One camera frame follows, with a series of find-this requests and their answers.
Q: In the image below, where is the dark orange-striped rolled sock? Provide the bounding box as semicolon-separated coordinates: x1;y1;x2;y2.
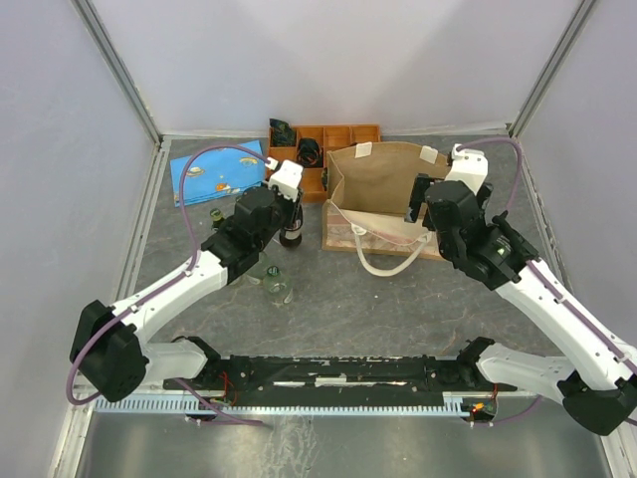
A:
297;137;323;168

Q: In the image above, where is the green soda water bottle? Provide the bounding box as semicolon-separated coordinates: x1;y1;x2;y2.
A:
263;265;294;306

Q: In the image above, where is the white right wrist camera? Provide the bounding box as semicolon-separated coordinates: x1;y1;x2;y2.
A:
445;143;489;195

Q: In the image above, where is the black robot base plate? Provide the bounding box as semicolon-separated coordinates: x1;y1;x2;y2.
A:
186;356;516;408

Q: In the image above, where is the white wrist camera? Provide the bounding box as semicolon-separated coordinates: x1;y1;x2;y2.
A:
266;157;304;202
445;143;489;195

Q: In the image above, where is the blue space-print cloth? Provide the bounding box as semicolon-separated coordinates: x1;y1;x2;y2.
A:
184;148;266;206

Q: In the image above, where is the orange wooden compartment tray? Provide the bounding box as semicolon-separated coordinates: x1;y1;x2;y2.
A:
268;119;380;203

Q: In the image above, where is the clear soda water bottle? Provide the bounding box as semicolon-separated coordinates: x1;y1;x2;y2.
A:
245;252;273;285

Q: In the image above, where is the green perrier glass bottle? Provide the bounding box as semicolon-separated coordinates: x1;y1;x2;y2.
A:
210;208;226;231

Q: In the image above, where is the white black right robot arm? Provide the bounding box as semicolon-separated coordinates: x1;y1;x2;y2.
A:
406;173;636;436

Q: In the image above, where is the dark patterned rolled sock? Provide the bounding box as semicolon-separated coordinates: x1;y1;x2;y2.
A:
269;119;297;147

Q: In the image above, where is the burlap canvas tote bag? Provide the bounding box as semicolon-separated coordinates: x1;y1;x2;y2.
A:
325;141;450;278

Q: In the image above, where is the light blue cable duct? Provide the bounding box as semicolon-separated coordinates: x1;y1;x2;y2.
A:
94;391;473;414

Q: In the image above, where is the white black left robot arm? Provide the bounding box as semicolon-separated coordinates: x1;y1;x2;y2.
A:
67;184;303;404

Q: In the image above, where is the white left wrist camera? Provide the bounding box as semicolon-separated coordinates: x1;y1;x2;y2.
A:
266;157;304;202

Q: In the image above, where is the red-capped beverage bottle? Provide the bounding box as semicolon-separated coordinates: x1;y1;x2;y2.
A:
279;202;304;249

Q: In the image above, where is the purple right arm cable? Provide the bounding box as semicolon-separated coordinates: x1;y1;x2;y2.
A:
455;136;637;427

